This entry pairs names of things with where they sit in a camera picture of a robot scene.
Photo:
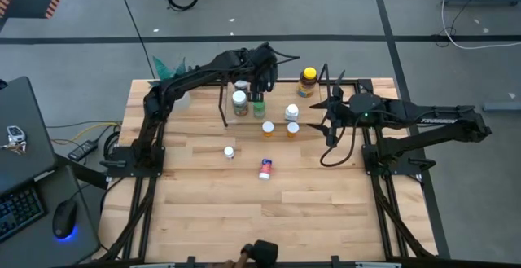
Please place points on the orange pill bottle white cap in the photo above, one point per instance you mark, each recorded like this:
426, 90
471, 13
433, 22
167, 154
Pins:
292, 128
268, 128

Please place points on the white plastic medicine bottle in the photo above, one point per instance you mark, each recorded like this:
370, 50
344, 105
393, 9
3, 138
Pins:
291, 111

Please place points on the green bottle with green cap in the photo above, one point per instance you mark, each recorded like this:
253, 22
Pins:
259, 109

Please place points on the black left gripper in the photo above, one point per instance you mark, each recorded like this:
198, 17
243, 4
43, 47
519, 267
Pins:
262, 68

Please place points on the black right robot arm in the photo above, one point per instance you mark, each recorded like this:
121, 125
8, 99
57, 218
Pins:
439, 120

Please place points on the potted plant in white pot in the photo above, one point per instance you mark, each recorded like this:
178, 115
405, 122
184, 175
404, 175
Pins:
165, 70

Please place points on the black computer mouse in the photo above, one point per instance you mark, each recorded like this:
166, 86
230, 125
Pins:
64, 218

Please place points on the black backlit keyboard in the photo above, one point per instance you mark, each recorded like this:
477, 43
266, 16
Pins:
18, 213

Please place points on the black power adapter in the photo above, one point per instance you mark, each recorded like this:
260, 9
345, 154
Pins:
82, 150

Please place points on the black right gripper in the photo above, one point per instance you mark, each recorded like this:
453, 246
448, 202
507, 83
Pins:
362, 105

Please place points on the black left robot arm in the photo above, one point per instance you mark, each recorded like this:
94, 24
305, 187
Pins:
163, 93

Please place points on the brown bottle with yellow cap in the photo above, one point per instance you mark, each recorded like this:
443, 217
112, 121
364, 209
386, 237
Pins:
308, 81

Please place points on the red blue white bottle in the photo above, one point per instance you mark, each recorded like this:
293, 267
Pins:
265, 169

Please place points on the grey metal strip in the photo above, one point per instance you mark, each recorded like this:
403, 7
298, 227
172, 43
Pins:
152, 265
378, 265

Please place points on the person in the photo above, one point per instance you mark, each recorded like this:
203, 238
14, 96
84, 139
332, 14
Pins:
262, 252

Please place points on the black aluminium table frame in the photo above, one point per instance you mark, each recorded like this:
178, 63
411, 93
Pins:
305, 265

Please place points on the key fob with keys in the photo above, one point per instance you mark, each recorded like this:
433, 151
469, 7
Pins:
15, 133

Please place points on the white-cap bottle colourful label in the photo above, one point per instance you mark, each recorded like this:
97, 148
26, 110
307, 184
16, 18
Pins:
239, 102

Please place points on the dark grey desk surface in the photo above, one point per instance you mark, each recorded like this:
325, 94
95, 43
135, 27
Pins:
40, 256

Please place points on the small white bottle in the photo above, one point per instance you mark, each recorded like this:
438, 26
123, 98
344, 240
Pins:
229, 151

